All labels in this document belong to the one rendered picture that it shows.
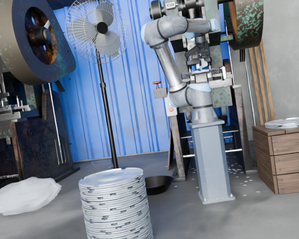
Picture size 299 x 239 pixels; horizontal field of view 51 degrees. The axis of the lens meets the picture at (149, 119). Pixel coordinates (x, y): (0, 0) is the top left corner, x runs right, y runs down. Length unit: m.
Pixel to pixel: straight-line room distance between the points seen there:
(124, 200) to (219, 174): 0.69
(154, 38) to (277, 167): 0.98
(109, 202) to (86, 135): 2.71
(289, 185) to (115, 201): 1.01
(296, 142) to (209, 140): 0.47
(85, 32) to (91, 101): 1.36
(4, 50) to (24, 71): 0.21
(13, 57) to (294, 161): 2.11
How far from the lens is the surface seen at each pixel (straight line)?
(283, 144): 1.86
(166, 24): 1.72
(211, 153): 1.80
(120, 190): 1.31
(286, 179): 1.91
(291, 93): 3.86
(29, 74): 2.77
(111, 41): 2.85
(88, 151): 4.00
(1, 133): 2.93
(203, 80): 2.41
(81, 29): 2.79
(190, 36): 2.10
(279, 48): 3.86
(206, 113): 1.79
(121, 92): 3.83
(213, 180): 1.83
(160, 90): 2.35
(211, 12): 2.53
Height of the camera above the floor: 0.61
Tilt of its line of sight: 3 degrees down
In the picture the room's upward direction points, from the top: 9 degrees counter-clockwise
